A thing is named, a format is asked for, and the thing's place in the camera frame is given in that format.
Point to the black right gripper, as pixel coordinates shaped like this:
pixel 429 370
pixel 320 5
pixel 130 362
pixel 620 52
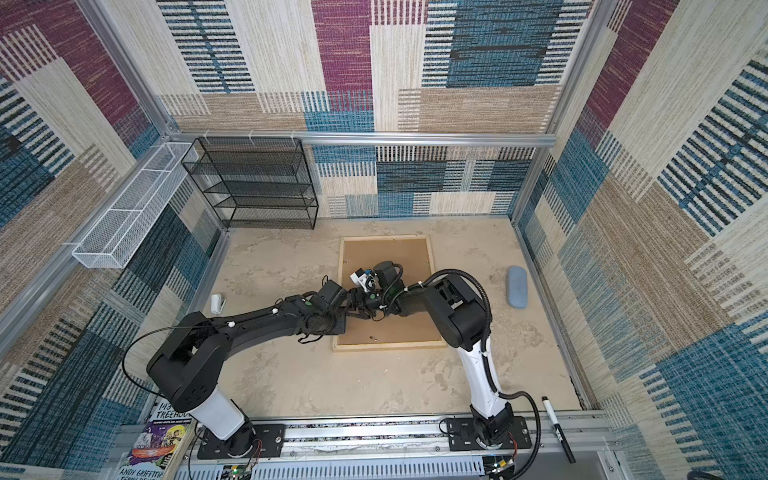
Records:
pixel 363 311

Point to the brown frame backing board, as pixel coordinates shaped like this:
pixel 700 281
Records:
pixel 417 331

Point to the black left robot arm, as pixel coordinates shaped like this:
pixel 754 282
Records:
pixel 186 368

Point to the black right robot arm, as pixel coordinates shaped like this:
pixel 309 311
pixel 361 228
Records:
pixel 460 309

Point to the small white plastic device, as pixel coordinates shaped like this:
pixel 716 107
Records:
pixel 217 302

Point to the grey blue oval case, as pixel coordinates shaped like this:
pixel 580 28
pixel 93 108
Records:
pixel 517 287

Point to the black marker pen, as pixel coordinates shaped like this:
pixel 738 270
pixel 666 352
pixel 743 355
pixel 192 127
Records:
pixel 559 432

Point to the colourful treehouse book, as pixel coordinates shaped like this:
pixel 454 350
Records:
pixel 152 452

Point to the black wire shelf rack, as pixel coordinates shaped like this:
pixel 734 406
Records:
pixel 254 182

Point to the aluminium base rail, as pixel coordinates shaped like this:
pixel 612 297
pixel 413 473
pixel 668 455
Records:
pixel 418 447

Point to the white wire mesh basket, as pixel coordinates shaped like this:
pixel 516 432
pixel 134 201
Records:
pixel 119 232

